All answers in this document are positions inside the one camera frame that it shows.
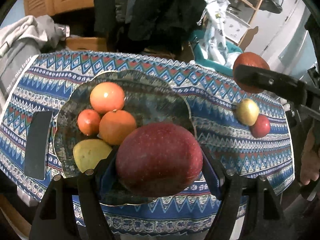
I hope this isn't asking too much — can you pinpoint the yellow pear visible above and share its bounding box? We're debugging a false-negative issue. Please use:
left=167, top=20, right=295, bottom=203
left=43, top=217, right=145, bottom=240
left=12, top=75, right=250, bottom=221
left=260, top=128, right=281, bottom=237
left=73, top=139, right=112, bottom=173
left=236, top=98, right=259, bottom=126

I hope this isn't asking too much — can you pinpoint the small tangerine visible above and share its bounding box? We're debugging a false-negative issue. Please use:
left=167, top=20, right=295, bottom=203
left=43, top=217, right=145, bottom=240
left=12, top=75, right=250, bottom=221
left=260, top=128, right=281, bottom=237
left=77, top=109, right=101, bottom=136
left=233, top=52, right=270, bottom=94

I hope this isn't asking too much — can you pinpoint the dark red apple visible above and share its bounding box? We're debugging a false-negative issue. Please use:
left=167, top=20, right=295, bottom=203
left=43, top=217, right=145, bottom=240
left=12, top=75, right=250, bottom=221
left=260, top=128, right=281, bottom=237
left=116, top=122, right=203, bottom=198

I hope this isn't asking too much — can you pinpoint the small tangerine front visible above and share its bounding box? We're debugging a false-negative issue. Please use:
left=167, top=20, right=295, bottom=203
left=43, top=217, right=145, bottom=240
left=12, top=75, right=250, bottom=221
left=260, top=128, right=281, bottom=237
left=77, top=109, right=101, bottom=136

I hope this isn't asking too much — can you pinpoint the large orange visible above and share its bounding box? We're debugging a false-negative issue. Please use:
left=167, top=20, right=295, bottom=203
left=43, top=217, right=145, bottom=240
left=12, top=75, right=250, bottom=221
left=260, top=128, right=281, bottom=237
left=98, top=110, right=137, bottom=145

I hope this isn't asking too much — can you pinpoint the person's right hand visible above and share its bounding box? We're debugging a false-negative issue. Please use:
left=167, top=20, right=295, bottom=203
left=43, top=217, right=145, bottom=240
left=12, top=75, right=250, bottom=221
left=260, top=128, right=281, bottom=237
left=300, top=127, right=320, bottom=185

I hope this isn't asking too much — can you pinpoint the patterned blue tablecloth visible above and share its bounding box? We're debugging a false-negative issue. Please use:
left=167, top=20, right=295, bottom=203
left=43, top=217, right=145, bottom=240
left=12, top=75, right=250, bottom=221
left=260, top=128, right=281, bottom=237
left=0, top=49, right=296, bottom=236

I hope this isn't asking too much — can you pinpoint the black smartphone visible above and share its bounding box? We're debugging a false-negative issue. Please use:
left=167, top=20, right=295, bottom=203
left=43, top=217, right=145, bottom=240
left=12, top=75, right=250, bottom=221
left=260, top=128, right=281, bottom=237
left=24, top=111, right=53, bottom=180

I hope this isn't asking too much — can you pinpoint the grey hanging bag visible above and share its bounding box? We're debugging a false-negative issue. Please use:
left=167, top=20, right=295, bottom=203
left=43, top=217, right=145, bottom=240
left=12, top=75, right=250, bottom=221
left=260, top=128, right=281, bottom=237
left=259, top=0, right=285, bottom=14

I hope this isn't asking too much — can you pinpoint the white rice bag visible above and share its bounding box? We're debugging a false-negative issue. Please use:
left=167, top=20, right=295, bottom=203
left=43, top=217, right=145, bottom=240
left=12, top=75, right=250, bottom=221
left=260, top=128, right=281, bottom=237
left=196, top=0, right=232, bottom=66

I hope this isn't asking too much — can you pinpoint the wooden shelf rack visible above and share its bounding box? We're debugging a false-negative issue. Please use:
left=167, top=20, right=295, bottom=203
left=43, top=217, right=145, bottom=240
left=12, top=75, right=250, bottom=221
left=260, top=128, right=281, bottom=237
left=212, top=0, right=272, bottom=48

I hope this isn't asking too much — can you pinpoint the teal storage box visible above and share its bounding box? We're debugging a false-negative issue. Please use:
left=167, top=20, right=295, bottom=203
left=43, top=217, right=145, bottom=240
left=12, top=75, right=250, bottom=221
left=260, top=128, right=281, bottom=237
left=189, top=30, right=242, bottom=77

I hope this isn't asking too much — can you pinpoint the dark glass scalloped plate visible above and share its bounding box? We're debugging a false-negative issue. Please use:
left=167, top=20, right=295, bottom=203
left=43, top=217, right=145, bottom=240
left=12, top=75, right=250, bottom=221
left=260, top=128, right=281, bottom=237
left=52, top=69, right=197, bottom=207

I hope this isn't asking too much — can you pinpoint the black hanging coat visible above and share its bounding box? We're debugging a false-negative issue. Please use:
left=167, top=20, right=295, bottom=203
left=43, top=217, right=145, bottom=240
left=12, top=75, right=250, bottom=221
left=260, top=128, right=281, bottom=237
left=94, top=0, right=206, bottom=55

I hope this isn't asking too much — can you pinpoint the cardboard box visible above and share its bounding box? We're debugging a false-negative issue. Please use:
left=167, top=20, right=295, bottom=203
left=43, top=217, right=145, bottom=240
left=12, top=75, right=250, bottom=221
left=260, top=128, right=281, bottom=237
left=66, top=37, right=107, bottom=51

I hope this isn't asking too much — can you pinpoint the pile of grey clothes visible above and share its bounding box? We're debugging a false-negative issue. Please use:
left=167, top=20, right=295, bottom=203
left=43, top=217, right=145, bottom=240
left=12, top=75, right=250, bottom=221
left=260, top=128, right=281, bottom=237
left=1, top=15, right=70, bottom=99

